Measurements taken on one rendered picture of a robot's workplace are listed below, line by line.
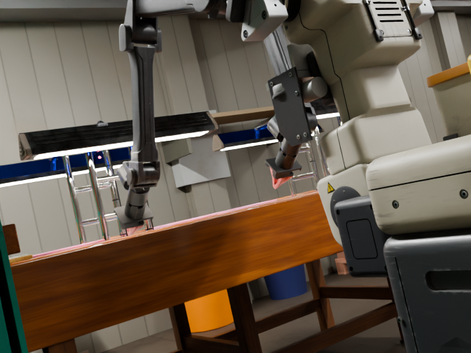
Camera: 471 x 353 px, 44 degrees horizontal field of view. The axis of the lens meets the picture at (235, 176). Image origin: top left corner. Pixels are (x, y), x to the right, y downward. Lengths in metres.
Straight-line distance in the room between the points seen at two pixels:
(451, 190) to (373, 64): 0.47
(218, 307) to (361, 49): 2.97
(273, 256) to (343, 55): 0.63
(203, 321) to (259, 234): 2.42
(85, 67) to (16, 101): 0.56
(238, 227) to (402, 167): 0.75
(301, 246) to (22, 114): 2.86
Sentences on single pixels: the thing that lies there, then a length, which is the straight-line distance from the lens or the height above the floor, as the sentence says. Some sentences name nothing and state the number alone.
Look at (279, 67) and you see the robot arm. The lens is 1.74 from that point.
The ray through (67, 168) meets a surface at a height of 1.04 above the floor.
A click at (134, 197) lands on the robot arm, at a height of 0.87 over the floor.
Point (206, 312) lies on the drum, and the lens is 3.94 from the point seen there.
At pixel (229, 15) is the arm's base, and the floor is 1.15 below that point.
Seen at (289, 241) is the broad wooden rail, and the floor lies 0.65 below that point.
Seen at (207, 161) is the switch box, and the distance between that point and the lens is 4.46.
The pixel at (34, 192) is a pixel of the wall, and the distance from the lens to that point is 4.10.
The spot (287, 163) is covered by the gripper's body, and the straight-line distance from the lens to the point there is 1.73.
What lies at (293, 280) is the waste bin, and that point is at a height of 0.12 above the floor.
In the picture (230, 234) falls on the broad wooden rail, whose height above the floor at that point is 0.71.
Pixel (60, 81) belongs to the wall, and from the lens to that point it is 4.32.
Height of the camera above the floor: 0.79
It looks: 3 degrees up
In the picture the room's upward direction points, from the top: 13 degrees counter-clockwise
